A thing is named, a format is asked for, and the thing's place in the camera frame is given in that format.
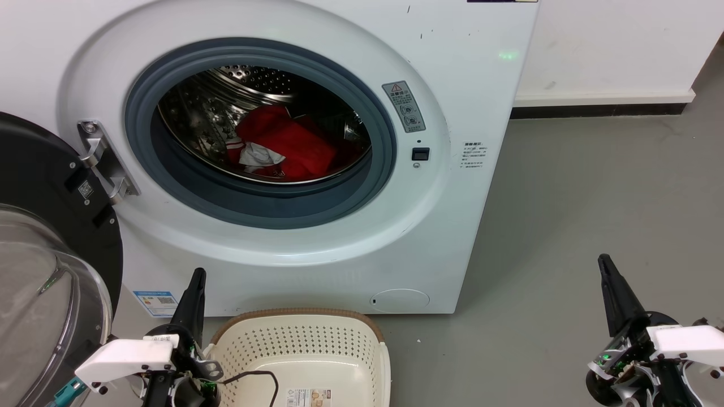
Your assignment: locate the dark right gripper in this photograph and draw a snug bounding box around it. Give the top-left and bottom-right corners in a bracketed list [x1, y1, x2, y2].
[585, 254, 688, 407]

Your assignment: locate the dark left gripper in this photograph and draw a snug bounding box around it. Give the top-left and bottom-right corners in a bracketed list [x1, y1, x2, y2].
[141, 268, 225, 407]

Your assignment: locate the red basketball jersey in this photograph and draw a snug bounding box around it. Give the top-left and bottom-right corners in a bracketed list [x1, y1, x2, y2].
[226, 105, 363, 183]

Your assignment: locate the cream perforated laundry basket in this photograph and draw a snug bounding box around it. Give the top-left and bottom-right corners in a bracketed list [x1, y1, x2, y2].
[205, 308, 392, 407]

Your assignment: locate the printed paper product label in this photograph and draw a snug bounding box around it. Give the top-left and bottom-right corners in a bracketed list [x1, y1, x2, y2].
[285, 388, 333, 407]

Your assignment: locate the stainless steel washing machine drum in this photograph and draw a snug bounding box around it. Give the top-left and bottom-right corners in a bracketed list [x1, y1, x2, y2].
[157, 65, 372, 184]

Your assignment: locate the black round washer door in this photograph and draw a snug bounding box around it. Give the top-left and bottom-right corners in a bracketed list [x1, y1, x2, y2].
[0, 111, 124, 407]

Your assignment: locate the blue energy label sticker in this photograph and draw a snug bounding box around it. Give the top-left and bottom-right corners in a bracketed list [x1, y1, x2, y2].
[133, 291, 179, 317]

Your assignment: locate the grey rubber door gasket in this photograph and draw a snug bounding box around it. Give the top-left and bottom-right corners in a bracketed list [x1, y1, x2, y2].
[124, 37, 398, 230]

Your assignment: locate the silver metal door hinge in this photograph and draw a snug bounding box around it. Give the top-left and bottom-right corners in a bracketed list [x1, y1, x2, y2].
[76, 120, 141, 205]

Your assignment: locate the white front-load washing machine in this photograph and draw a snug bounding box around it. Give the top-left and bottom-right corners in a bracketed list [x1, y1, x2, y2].
[0, 0, 541, 317]

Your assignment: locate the white and black baseboard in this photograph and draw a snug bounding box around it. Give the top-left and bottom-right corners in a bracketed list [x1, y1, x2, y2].
[511, 89, 696, 119]

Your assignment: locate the small printed text sticker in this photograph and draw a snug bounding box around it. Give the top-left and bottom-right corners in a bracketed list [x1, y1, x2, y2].
[459, 141, 488, 170]

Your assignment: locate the round white filter cover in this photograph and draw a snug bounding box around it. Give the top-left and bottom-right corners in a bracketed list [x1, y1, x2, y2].
[370, 289, 430, 313]

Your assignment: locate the grey warning sticker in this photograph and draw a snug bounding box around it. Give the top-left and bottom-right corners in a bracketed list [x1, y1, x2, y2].
[382, 81, 426, 134]

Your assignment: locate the thin black cable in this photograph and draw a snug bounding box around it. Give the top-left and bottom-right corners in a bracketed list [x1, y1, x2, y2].
[218, 370, 279, 407]

